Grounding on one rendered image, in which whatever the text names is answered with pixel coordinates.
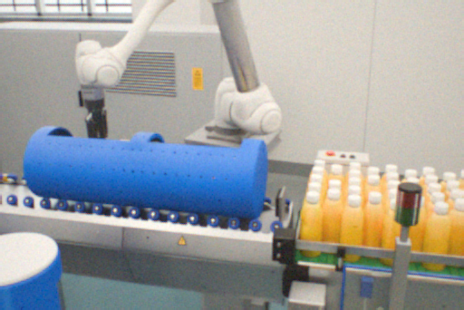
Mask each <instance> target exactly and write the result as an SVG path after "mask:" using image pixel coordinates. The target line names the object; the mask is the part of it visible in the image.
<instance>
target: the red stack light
mask: <svg viewBox="0 0 464 310"><path fill-rule="evenodd" d="M422 193H423V191H422V192H421V193H420V194H406V193H403V192H402V191H399V190H398V189H397V194H396V200H395V202H396V204H397V205H398V206H400V207H404V208H418V207H421V198H422Z"/></svg>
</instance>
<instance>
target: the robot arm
mask: <svg viewBox="0 0 464 310"><path fill-rule="evenodd" d="M174 1H176V0H149V2H147V4H146V5H144V7H143V9H142V10H141V11H140V14H139V16H138V17H137V20H135V22H134V24H133V26H132V27H131V28H130V30H129V32H128V34H127V35H126V36H125V37H124V38H123V39H122V41H121V42H119V43H118V44H117V45H115V46H114V47H112V48H103V49H102V48H101V46H100V43H99V42H94V41H84V42H81V43H78V45H77V48H76V52H75V63H76V69H77V73H78V78H79V79H80V82H81V92H82V97H83V98H84V104H85V108H86V109H87V110H88V111H89V113H88V114H89V116H88V118H85V122H86V130H87V135H88V139H89V138H94V139H98V131H99V136H100V137H99V139H105V140H106V138H108V122H107V110H103V109H102V108H104V107H105V98H104V97H105V95H106V93H105V89H108V88H112V87H114V86H115V85H117V83H118V82H119V81H120V80H121V76H122V75H123V72H124V71H125V70H126V62H127V60H128V59H129V57H130V56H131V54H132V53H133V52H134V51H135V50H136V47H138V46H139V44H140V42H141V41H142V38H143V37H144V36H145V35H146V33H147V32H148V31H149V29H150V27H151V26H152V23H154V21H155V20H156V18H157V16H159V14H160V13H161V12H162V10H164V9H165V7H168V6H169V5H170V4H171V3H173V2H174ZM207 1H208V2H209V3H211V4H212V8H213V11H214V13H215V18H216V20H217V24H218V30H219V31H220V34H221V39H222V42H223V44H224V46H225V51H226V54H227V60H228V62H229V65H230V68H231V72H232V75H233V78H225V79H224V80H223V81H221V84H220V85H219V86H218V88H217V93H216V99H215V125H206V126H205V131H211V133H209V134H207V135H206V138H209V139H215V140H222V141H230V142H234V143H236V144H242V142H243V141H244V139H248V138H250V137H251V136H253V135H268V134H270V133H273V132H274V131H276V130H277V129H279V126H280V125H281V122H282V112H281V111H280V109H279V106H278V105H277V104H276V101H275V100H274V99H273V97H272V94H271V93H270V91H269V89H268V87H267V86H266V85H265V84H263V83H262V82H260V81H259V77H258V74H257V71H256V64H255V61H254V58H253V53H252V50H251V47H250V42H249V40H248V37H247V30H246V27H245V24H244V19H243V15H242V13H241V10H240V5H239V2H238V0H207Z"/></svg>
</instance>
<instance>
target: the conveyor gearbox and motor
mask: <svg viewBox="0 0 464 310"><path fill-rule="evenodd" d="M326 298H327V285H319V284H313V283H307V282H296V281H294V282H293V283H292V284H291V291H290V294H289V297H288V300H287V310H325V309H326Z"/></svg>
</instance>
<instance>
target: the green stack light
mask: <svg viewBox="0 0 464 310"><path fill-rule="evenodd" d="M420 213H421V207H418V208H404V207H400V206H398V205H397V204H396V202H395V207H394V221H395V222H397V223H398V224H400V225H402V226H415V225H418V223H419V218H420Z"/></svg>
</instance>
